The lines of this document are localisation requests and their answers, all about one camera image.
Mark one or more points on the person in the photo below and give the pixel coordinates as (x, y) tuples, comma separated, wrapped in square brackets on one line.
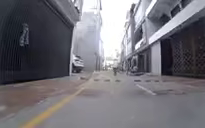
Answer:
[(115, 69)]

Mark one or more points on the row of distant buildings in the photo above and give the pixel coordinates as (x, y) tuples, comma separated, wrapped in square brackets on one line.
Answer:
[(126, 46)]

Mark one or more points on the tall grey building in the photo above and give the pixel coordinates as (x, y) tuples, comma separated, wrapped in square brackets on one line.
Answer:
[(88, 36)]

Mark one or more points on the row of drain grates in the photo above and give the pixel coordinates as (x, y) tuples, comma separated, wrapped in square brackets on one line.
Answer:
[(123, 80)]

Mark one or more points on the building with lattice front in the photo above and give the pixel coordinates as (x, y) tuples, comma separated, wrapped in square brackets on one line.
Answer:
[(183, 43)]

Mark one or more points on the dark shuttered building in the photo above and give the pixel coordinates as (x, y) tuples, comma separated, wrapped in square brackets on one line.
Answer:
[(33, 40)]

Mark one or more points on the white car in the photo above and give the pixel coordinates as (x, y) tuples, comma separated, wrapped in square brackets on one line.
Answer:
[(77, 63)]

